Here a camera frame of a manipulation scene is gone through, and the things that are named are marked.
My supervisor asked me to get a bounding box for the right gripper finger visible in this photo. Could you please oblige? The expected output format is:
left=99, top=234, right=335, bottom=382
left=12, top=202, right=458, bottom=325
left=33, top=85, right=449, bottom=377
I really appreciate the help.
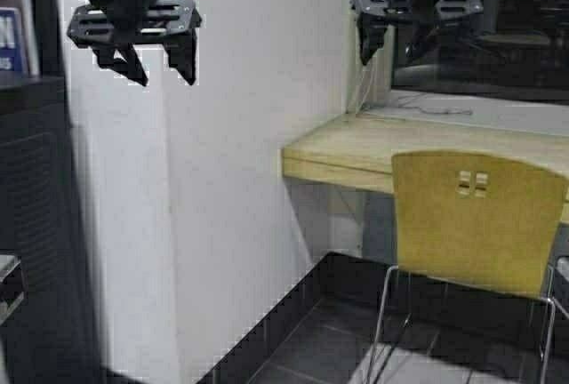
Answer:
left=406, top=21, right=461, bottom=62
left=357, top=12, right=389, bottom=66

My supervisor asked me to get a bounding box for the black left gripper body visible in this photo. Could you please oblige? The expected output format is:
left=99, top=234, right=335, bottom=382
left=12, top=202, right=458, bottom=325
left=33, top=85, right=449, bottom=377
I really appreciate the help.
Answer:
left=67, top=0, right=201, bottom=48

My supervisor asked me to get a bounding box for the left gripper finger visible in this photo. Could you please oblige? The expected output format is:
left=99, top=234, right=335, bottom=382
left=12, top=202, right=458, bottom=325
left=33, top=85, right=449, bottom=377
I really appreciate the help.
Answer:
left=92, top=45, right=148, bottom=86
left=164, top=30, right=197, bottom=85

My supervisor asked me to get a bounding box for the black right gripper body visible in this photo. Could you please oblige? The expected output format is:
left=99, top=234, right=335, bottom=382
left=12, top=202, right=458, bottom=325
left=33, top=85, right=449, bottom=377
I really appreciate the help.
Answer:
left=350, top=0, right=484, bottom=25

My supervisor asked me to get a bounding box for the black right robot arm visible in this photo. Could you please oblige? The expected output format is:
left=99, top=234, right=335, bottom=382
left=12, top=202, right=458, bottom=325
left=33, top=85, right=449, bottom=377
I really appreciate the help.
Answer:
left=350, top=0, right=484, bottom=66

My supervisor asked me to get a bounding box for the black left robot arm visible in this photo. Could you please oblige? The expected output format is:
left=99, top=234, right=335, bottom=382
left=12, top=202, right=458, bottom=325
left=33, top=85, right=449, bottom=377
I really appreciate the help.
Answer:
left=67, top=0, right=202, bottom=86

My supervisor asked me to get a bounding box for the blue sign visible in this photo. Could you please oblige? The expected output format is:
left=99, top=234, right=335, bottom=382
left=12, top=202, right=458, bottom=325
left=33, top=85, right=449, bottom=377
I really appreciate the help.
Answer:
left=1, top=7, right=28, bottom=74

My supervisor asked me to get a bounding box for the long wooden counter table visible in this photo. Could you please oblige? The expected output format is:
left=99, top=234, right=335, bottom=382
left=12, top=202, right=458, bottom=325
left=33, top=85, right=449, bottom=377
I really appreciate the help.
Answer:
left=282, top=110, right=569, bottom=225

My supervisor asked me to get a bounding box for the dark cabinet at left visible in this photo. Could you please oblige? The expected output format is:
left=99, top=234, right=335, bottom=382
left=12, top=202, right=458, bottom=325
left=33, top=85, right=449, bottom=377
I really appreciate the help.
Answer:
left=1, top=73, right=105, bottom=383

